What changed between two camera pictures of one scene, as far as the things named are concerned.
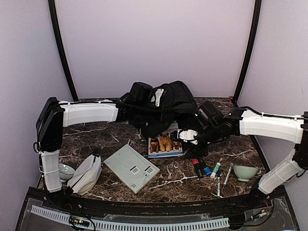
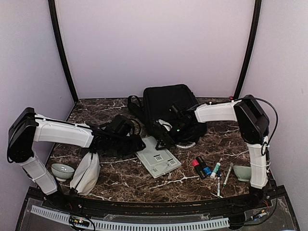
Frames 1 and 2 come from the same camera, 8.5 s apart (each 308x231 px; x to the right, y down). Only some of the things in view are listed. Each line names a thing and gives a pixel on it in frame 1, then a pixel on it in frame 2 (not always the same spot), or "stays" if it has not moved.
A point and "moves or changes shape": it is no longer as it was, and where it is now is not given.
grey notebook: x=132 y=168 to x=157 y=162
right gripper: x=196 y=151 to x=166 y=141
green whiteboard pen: x=228 y=174 stays
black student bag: x=157 y=110 moves or changes shape
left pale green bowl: x=66 y=172 stays
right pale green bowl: x=244 y=173 stays
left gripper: x=160 y=114 to x=136 y=146
